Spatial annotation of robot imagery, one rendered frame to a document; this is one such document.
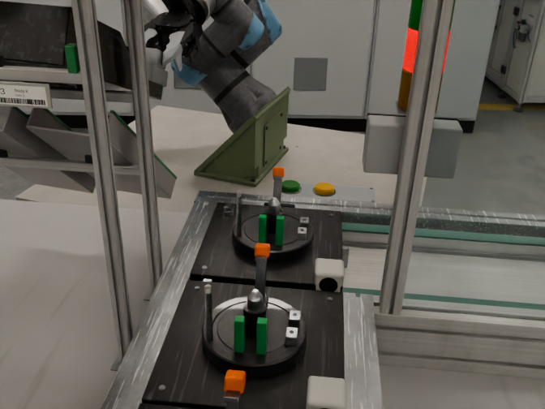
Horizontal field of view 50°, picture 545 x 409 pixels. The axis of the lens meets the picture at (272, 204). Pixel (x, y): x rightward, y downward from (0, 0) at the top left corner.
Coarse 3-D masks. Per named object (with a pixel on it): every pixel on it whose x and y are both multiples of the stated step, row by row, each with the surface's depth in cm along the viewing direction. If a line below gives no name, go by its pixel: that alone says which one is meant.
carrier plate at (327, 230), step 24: (216, 216) 107; (312, 216) 108; (336, 216) 108; (216, 240) 99; (336, 240) 100; (216, 264) 93; (240, 264) 93; (288, 264) 94; (312, 264) 94; (312, 288) 90
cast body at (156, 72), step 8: (152, 48) 104; (160, 48) 105; (152, 56) 103; (160, 56) 104; (152, 64) 103; (160, 64) 105; (152, 72) 103; (160, 72) 105; (152, 80) 103; (160, 80) 106
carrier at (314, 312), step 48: (192, 288) 87; (240, 288) 88; (288, 288) 88; (192, 336) 78; (240, 336) 71; (288, 336) 73; (336, 336) 79; (192, 384) 71; (288, 384) 71; (336, 384) 68
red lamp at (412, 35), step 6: (408, 30) 70; (414, 30) 69; (408, 36) 70; (414, 36) 69; (408, 42) 70; (414, 42) 69; (408, 48) 70; (414, 48) 69; (408, 54) 70; (414, 54) 70; (408, 60) 71; (402, 66) 72; (408, 66) 71
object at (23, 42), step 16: (0, 16) 72; (16, 16) 71; (32, 16) 71; (48, 16) 70; (64, 16) 70; (0, 32) 72; (16, 32) 71; (32, 32) 71; (48, 32) 70; (64, 32) 70; (112, 32) 79; (0, 48) 72; (16, 48) 71; (32, 48) 71; (48, 48) 70; (64, 48) 70; (112, 48) 80; (16, 64) 73; (32, 64) 71; (48, 64) 71; (64, 64) 70; (112, 64) 80; (128, 64) 85; (112, 80) 81; (128, 80) 86; (160, 96) 97
